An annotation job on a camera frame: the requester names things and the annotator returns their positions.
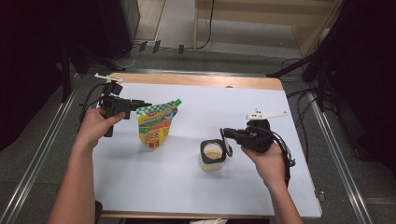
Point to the black floor bracket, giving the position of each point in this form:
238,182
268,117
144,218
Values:
143,46
181,49
156,46

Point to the black stand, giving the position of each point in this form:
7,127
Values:
66,77
281,71

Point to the metal floor rail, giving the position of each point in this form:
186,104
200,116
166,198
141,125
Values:
339,155
42,155

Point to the white table sheet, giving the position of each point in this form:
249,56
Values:
174,186

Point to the person's right hand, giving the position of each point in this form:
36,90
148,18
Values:
271,165

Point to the black curtain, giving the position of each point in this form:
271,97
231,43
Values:
367,77
28,77

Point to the yellow green spouted pouch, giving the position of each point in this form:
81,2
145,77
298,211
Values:
154,127

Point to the person's left hand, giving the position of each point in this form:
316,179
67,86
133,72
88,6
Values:
91,127

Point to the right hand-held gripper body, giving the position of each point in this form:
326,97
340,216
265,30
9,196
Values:
257,138

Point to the white jar with black lid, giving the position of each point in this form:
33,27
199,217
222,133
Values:
212,155

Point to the dark cabinet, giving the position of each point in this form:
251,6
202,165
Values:
115,28

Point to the wooden frame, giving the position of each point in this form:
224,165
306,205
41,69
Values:
264,14

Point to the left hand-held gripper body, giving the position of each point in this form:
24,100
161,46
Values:
116,104

